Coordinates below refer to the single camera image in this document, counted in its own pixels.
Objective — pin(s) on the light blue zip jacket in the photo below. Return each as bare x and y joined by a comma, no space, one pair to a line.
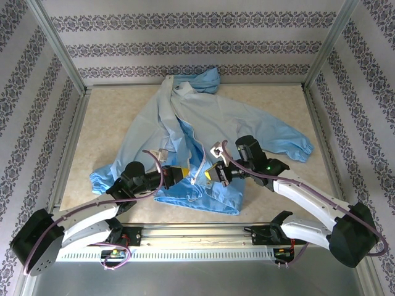
247,123

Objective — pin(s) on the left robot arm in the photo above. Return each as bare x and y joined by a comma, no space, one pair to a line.
86,216

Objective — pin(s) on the aluminium table side rail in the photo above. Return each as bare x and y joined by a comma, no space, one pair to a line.
324,138
69,148

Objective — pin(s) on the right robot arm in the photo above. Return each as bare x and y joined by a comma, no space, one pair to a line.
308,197

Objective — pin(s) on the aluminium frame post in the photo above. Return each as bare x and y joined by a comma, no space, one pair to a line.
55,46
330,43

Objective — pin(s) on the small circuit board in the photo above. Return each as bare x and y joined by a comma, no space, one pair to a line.
114,254
282,253

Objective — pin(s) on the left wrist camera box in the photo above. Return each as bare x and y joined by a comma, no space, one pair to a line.
162,154

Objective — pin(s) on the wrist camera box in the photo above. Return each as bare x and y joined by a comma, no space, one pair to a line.
162,154
216,150

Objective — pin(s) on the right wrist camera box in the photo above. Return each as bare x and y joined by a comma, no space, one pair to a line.
216,150

